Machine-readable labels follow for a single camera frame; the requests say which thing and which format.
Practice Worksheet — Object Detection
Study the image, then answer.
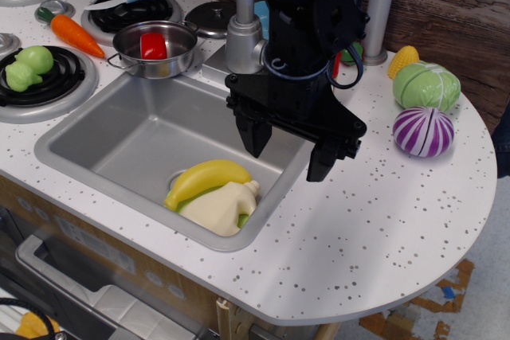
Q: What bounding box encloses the grey stove knob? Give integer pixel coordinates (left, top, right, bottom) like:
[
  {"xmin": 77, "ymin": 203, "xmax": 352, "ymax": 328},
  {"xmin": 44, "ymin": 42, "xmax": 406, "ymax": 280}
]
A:
[
  {"xmin": 0, "ymin": 33, "xmax": 21, "ymax": 57},
  {"xmin": 34, "ymin": 0, "xmax": 76, "ymax": 24}
]

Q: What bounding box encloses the grey vertical pole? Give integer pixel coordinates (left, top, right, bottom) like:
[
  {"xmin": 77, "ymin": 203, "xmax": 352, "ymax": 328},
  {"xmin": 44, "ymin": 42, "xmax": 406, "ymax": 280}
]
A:
[{"xmin": 363, "ymin": 0, "xmax": 392, "ymax": 66}]

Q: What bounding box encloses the red toy pepper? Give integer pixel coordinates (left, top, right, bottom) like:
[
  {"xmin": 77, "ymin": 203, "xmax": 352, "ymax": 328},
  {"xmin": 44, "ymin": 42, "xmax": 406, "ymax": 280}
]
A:
[{"xmin": 339, "ymin": 42, "xmax": 365, "ymax": 67}]

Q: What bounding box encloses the silver toy faucet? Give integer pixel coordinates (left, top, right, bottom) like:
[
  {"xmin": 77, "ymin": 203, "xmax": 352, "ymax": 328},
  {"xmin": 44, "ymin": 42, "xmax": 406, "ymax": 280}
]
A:
[{"xmin": 202, "ymin": 0, "xmax": 267, "ymax": 96}]

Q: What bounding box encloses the cream toy milk jug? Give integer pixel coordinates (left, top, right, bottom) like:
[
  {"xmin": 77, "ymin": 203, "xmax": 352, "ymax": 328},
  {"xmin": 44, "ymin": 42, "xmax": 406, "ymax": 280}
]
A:
[{"xmin": 181, "ymin": 179, "xmax": 261, "ymax": 237}]

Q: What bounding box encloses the small steel pan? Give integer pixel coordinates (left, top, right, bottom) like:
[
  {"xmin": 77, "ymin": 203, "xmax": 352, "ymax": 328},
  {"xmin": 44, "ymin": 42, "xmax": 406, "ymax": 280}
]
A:
[{"xmin": 107, "ymin": 21, "xmax": 198, "ymax": 80}]

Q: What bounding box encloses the orange toy carrot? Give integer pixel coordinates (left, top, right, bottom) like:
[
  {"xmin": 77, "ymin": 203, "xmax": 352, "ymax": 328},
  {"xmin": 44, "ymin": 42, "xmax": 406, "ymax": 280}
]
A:
[{"xmin": 36, "ymin": 7, "xmax": 105, "ymax": 58}]

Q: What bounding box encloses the blue toy bowl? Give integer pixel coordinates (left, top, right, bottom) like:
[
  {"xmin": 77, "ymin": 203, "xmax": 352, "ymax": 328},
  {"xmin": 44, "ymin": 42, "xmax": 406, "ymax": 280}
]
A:
[{"xmin": 254, "ymin": 1, "xmax": 269, "ymax": 40}]

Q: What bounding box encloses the red toy sauce bottle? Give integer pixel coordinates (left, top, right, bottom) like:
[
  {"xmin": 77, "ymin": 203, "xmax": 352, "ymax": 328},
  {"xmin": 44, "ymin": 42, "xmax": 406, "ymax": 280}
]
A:
[{"xmin": 331, "ymin": 53, "xmax": 342, "ymax": 80}]

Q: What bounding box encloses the green toy cabbage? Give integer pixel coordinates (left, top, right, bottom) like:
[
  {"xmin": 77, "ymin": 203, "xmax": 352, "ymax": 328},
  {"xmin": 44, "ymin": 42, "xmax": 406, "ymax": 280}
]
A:
[{"xmin": 393, "ymin": 61, "xmax": 461, "ymax": 112}]

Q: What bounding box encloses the grey stove knob left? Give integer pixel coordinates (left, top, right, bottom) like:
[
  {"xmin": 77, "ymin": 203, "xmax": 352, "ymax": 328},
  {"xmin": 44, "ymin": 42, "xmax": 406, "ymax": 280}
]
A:
[{"xmin": 0, "ymin": 33, "xmax": 21, "ymax": 57}]

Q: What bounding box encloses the front left stove burner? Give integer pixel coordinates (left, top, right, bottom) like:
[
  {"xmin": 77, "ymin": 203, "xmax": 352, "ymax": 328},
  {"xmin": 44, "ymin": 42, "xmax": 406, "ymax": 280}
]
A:
[{"xmin": 1, "ymin": 46, "xmax": 99, "ymax": 124}]

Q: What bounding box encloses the white toy knife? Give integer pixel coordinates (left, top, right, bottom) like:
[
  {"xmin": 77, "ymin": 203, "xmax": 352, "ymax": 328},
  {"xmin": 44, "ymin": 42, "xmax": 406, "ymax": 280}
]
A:
[{"xmin": 84, "ymin": 0, "xmax": 127, "ymax": 11}]

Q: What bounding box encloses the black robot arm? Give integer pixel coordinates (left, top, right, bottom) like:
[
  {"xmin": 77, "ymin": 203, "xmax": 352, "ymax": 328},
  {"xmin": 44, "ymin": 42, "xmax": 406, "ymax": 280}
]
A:
[{"xmin": 225, "ymin": 0, "xmax": 369, "ymax": 182}]

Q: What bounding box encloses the purple toy onion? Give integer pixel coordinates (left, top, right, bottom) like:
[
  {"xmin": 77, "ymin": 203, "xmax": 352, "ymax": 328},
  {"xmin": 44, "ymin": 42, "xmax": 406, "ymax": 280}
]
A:
[{"xmin": 393, "ymin": 106, "xmax": 455, "ymax": 158}]

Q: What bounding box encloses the steel pot lid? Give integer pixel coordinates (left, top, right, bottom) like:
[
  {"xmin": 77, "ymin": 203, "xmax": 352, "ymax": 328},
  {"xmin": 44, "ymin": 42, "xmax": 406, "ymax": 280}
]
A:
[{"xmin": 185, "ymin": 2, "xmax": 236, "ymax": 40}]

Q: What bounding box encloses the yellow toy corn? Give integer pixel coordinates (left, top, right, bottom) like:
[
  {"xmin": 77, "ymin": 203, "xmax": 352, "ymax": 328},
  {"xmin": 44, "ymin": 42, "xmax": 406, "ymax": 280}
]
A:
[{"xmin": 387, "ymin": 45, "xmax": 420, "ymax": 80}]

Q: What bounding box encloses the green toy vegetable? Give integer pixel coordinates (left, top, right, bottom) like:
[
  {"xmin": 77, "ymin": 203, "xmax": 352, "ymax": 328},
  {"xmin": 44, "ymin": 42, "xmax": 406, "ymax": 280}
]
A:
[{"xmin": 5, "ymin": 45, "xmax": 54, "ymax": 92}]

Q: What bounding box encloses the grey sink basin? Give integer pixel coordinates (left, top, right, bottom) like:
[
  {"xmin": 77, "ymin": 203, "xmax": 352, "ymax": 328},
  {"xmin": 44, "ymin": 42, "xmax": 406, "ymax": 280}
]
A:
[{"xmin": 34, "ymin": 74, "xmax": 312, "ymax": 252}]

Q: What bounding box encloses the yellow toy banana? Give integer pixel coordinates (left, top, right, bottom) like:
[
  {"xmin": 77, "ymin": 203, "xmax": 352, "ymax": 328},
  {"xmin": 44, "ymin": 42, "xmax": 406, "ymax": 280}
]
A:
[{"xmin": 164, "ymin": 159, "xmax": 252, "ymax": 211}]

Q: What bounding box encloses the yellow toy on floor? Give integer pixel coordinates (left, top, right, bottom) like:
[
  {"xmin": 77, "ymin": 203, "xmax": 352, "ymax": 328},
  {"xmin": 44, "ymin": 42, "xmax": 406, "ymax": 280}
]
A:
[{"xmin": 15, "ymin": 312, "xmax": 49, "ymax": 339}]

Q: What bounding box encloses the silver oven door handle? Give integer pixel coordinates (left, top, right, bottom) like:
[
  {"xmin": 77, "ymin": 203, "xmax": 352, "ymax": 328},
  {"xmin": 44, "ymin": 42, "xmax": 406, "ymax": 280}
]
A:
[{"xmin": 14, "ymin": 234, "xmax": 132, "ymax": 333}]

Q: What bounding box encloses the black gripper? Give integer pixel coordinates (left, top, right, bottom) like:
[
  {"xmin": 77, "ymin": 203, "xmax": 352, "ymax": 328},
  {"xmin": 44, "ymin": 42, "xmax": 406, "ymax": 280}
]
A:
[{"xmin": 225, "ymin": 74, "xmax": 367, "ymax": 182}]

